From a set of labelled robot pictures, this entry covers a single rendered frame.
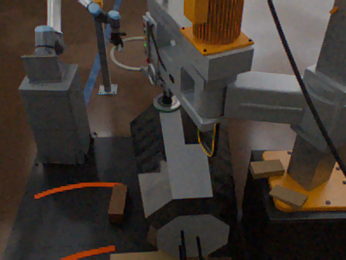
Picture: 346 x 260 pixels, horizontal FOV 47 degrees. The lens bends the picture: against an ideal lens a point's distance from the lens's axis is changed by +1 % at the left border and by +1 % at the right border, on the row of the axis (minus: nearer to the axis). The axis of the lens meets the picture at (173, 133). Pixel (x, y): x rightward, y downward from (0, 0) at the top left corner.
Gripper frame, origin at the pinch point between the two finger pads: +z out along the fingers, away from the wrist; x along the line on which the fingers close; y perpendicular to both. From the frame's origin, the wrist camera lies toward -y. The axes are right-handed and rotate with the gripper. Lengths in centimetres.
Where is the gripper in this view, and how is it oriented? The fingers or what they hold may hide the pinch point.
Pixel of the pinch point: (118, 50)
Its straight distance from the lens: 365.2
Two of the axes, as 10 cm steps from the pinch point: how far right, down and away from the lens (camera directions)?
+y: -5.9, 5.7, -5.8
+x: 8.1, 4.3, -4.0
